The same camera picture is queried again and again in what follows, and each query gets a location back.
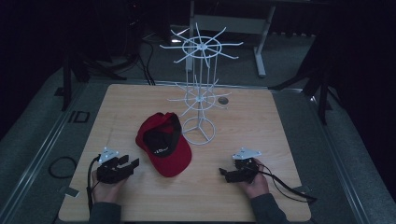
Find grey metal table bracket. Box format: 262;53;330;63
63;186;80;199
292;185;313;194

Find black tripod stand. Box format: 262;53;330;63
268;29;347;126
60;46;142;112

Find person's left hand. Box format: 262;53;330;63
91;177;126;204

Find black cable loop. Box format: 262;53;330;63
48;156;78;180

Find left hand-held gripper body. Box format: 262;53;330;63
96;147;131;185

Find black floor cables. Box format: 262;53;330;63
124;3;157;87

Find white wire display rack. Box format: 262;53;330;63
159;21;245;147

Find right hand-held gripper black cable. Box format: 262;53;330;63
257;161;318;205

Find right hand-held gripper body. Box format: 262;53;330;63
224;147;262;184

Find red and black baseball cap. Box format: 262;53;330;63
134;111;193;178

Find left hand-held gripper black cable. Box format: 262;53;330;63
86;154;102;216

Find hand-held gripper black cable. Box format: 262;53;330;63
86;154;102;216
257;161;318;205

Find white metal desk frame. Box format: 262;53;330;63
185;0;331;78

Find person's right hand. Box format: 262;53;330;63
238;158;271;200

